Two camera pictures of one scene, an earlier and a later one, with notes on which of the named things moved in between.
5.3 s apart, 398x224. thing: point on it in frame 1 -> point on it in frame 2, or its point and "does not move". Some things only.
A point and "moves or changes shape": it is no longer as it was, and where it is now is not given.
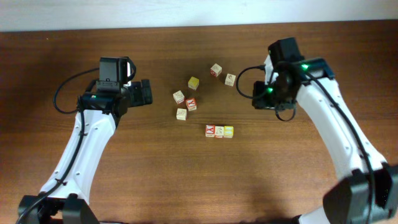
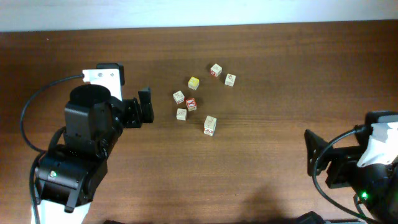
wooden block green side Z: x=181 y=114 does not move
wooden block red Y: x=191 y=104 does not move
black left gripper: x=140 y=98 -> x=130 y=109
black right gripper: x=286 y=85 -> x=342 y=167
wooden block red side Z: x=179 y=97 does not move
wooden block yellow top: x=193 y=83 does not move
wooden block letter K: x=230 y=79 does not move
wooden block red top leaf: x=210 y=130 moves or changes shape
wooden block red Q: x=216 y=70 does not move
